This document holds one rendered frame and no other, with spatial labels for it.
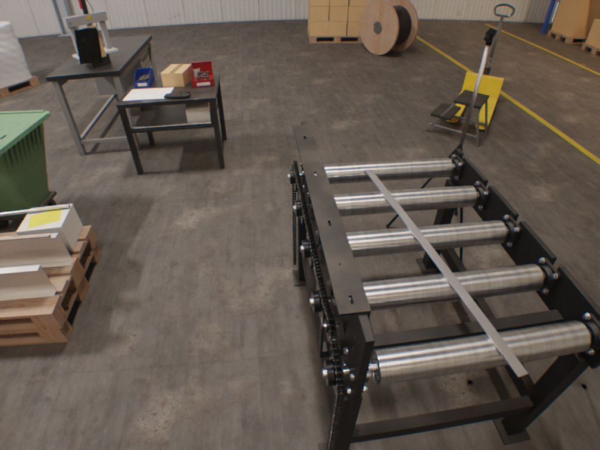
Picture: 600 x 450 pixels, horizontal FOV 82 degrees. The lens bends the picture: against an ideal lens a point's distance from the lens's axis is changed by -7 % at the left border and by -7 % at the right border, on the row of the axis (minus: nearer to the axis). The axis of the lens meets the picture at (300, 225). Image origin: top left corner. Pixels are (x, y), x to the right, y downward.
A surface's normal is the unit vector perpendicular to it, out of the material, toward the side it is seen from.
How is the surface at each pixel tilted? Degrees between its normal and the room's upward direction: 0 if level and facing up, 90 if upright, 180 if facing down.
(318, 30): 90
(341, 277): 0
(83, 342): 0
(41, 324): 90
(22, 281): 90
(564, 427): 0
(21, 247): 90
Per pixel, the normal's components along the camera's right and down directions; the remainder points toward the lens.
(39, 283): 0.14, 0.63
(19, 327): 0.00, -0.77
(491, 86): -0.50, 0.55
